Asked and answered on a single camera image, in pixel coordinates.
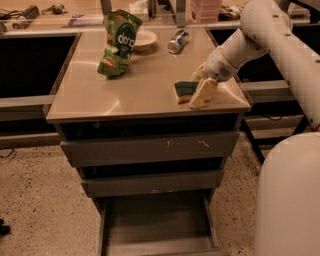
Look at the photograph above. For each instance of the grey drawer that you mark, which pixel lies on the grey drawer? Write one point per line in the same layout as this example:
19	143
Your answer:
103	152
152	183
168	224

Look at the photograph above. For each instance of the bottom grey drawer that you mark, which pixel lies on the bottom grey drawer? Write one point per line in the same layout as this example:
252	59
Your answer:
168	224

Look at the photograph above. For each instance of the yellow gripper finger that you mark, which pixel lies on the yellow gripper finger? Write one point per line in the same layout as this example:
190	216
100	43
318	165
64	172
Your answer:
200	73
206	88

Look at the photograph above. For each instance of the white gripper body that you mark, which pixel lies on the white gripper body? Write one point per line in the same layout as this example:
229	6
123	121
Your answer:
218	66

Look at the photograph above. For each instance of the top grey drawer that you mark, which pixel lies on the top grey drawer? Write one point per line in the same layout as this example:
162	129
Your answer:
103	152

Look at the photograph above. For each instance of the black coiled tool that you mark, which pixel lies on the black coiled tool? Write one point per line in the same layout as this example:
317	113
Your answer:
20	19

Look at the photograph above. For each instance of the green snack bag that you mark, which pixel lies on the green snack bag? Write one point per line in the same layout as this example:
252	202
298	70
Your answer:
122	29

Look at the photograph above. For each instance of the grey drawer cabinet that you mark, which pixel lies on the grey drawer cabinet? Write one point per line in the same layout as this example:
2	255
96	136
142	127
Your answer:
141	103

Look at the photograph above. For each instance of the silver soda can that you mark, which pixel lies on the silver soda can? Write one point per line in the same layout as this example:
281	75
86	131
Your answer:
178	41

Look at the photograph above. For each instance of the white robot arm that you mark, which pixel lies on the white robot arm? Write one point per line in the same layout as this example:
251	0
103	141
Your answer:
288	191

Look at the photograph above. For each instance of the pink stacked plastic bins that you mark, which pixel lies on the pink stacked plastic bins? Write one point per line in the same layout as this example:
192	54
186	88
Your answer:
205	11

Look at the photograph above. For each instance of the middle grey drawer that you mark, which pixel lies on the middle grey drawer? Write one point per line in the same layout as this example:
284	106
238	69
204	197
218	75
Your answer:
152	183

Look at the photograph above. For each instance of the white bowl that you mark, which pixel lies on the white bowl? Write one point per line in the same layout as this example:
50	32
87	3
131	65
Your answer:
144	40

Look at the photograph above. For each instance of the green and yellow sponge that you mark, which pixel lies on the green and yellow sponge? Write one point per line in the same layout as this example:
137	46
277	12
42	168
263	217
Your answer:
184	90

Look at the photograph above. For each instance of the black object on floor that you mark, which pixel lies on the black object on floor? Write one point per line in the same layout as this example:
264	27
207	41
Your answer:
4	229

